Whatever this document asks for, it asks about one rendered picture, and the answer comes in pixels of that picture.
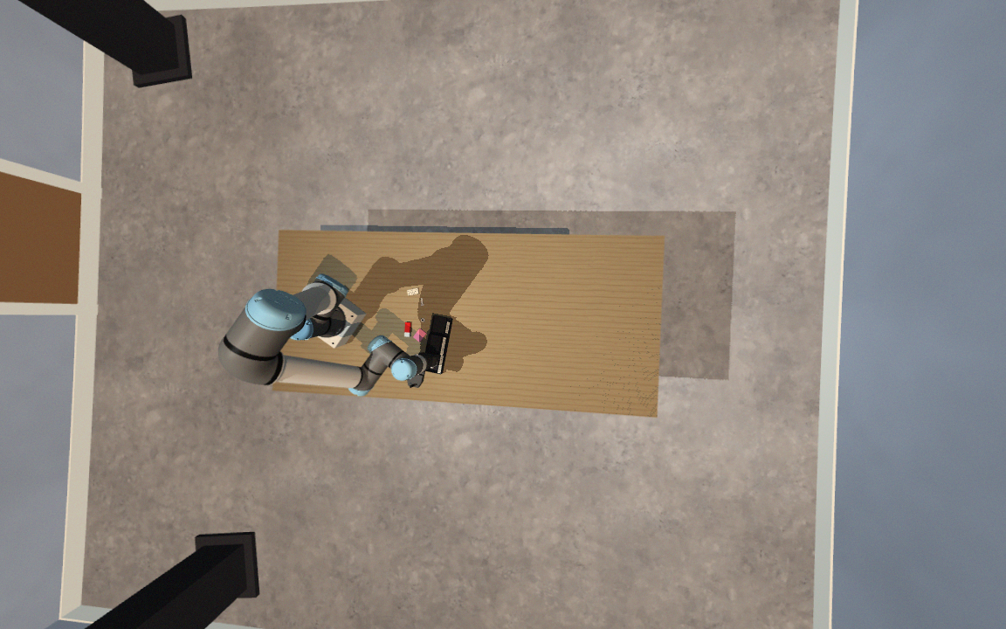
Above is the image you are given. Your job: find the black rack of three labelled bins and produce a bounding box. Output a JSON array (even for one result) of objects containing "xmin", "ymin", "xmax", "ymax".
[{"xmin": 425, "ymin": 315, "xmax": 453, "ymax": 375}]

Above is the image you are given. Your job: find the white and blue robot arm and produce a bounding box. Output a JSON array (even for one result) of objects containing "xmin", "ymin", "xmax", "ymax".
[{"xmin": 218, "ymin": 273, "xmax": 423, "ymax": 397}]

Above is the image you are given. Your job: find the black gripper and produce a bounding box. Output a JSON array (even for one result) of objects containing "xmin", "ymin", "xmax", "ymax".
[{"xmin": 407, "ymin": 352, "xmax": 438, "ymax": 388}]

